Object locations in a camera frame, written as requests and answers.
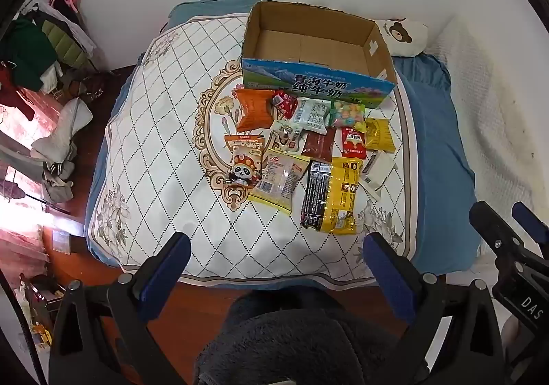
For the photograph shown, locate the small yellow snack packet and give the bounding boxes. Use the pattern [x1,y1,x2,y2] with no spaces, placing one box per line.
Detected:
[364,118,396,153]

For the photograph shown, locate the red white-label snack packet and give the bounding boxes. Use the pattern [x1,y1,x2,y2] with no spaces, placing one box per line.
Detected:
[341,127,368,159]

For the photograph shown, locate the white brown-label packet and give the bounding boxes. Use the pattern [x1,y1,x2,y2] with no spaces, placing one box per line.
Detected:
[359,151,398,201]

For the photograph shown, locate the teal blue pillow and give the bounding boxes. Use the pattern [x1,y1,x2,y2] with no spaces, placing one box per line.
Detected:
[166,0,278,31]

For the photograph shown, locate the dark red snack packet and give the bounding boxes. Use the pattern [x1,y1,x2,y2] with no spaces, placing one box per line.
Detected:
[301,127,338,159]

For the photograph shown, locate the white bread packet black print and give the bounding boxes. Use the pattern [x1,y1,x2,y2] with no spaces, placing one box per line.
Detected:
[294,97,332,129]

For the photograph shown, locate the cardboard box blue print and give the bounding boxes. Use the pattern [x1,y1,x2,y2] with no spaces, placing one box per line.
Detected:
[240,0,397,107]

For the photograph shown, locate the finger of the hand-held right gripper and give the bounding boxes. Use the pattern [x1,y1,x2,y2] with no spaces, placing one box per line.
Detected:
[512,202,549,246]
[469,200,529,266]

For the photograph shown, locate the olive puffer jacket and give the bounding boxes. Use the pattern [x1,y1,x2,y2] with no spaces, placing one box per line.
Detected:
[43,19,93,71]

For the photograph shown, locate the small red snack packet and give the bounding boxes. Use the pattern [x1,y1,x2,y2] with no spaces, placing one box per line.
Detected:
[270,91,298,118]

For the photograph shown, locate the white crumpled cloth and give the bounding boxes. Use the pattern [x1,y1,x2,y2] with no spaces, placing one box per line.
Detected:
[31,97,94,164]

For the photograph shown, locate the dark green garment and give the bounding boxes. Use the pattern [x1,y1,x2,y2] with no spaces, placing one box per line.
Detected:
[6,19,58,92]

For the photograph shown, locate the panda print snack bag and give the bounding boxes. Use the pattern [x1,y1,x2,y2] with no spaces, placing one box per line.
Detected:
[222,133,275,189]

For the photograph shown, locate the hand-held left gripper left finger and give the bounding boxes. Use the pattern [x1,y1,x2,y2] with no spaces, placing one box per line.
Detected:
[49,232,191,385]

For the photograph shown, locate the bear print pillow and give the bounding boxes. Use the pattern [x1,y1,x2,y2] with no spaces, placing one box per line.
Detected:
[376,17,430,58]

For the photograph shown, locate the small white cartoon packet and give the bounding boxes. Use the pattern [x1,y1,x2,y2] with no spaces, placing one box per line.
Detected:
[272,120,304,151]

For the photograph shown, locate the white diamond-patterned quilt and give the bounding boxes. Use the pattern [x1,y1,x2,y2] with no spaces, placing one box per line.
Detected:
[87,13,423,288]

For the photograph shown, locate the colourful candy ball bag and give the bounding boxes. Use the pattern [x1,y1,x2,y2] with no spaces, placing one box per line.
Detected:
[329,100,366,129]

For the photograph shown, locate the large black yellow packet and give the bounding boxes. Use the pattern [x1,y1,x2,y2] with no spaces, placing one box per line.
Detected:
[299,156,365,236]

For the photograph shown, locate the black white striped cloth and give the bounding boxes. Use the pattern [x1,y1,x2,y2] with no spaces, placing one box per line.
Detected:
[42,161,77,204]

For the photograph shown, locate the clear yellow-edged snack bag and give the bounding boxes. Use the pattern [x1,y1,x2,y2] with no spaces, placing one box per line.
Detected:
[248,148,311,215]

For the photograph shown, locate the white textured blanket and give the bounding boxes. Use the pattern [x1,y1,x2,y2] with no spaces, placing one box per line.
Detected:
[422,15,543,240]

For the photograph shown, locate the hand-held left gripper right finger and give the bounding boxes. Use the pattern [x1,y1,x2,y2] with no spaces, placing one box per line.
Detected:
[362,232,504,385]

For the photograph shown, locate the orange snack packet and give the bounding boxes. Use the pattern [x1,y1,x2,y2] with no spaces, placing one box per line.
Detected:
[235,88,276,133]

